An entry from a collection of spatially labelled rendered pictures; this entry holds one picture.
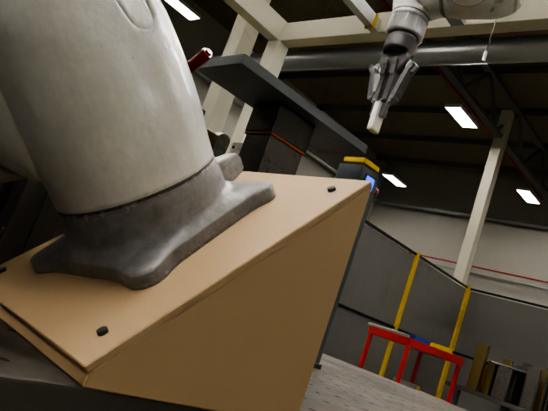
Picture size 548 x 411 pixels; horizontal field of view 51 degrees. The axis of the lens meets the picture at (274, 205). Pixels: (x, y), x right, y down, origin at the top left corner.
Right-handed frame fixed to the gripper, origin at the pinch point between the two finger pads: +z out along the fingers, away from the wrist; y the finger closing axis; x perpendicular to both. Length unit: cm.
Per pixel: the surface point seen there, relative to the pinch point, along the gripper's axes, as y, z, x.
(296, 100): -7.0, 11.9, 30.4
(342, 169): 1.7, 14.4, 3.5
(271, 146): -3.7, 20.8, 29.6
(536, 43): 410, -570, -828
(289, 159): -3.7, 21.1, 24.4
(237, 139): 358, -94, -227
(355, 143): -7.0, 11.8, 11.9
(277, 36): 352, -204, -224
